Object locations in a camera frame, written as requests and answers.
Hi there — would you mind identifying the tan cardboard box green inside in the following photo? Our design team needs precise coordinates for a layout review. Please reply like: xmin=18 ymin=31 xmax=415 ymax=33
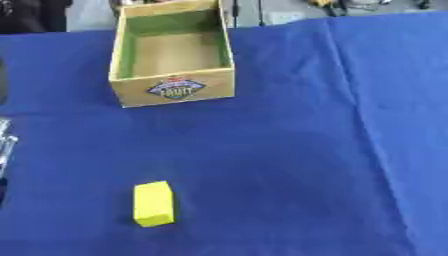
xmin=106 ymin=0 xmax=238 ymax=109

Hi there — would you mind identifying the person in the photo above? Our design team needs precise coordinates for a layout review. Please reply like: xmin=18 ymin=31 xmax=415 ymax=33
xmin=0 ymin=0 xmax=74 ymax=35

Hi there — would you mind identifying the yellow rectangular block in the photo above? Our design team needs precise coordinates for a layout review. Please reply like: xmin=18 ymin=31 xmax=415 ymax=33
xmin=131 ymin=180 xmax=177 ymax=228

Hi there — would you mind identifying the black tripod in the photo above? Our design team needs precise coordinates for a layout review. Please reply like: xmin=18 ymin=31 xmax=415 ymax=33
xmin=306 ymin=0 xmax=352 ymax=18

